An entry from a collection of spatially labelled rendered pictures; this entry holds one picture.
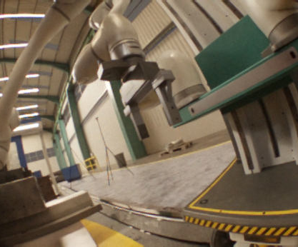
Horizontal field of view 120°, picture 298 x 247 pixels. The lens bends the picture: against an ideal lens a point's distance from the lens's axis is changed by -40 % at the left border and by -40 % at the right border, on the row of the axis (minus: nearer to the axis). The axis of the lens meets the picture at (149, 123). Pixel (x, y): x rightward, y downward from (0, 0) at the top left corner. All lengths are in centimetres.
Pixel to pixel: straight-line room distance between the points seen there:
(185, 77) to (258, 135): 42
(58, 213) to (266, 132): 123
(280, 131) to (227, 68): 35
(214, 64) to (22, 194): 119
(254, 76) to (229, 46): 24
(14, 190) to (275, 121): 134
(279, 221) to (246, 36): 60
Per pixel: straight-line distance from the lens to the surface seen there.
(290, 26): 44
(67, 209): 106
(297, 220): 44
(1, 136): 50
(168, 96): 27
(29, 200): 96
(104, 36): 43
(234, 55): 61
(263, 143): 71
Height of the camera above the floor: 64
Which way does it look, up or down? 8 degrees up
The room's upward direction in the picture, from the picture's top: 21 degrees counter-clockwise
